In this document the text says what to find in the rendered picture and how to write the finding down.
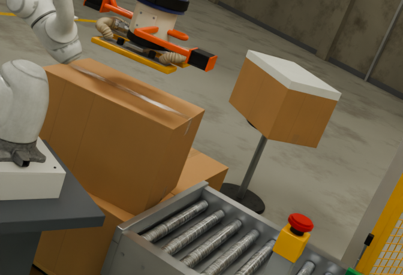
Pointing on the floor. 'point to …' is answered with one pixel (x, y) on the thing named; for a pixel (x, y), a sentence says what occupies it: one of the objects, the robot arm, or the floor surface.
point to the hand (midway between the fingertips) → (78, 0)
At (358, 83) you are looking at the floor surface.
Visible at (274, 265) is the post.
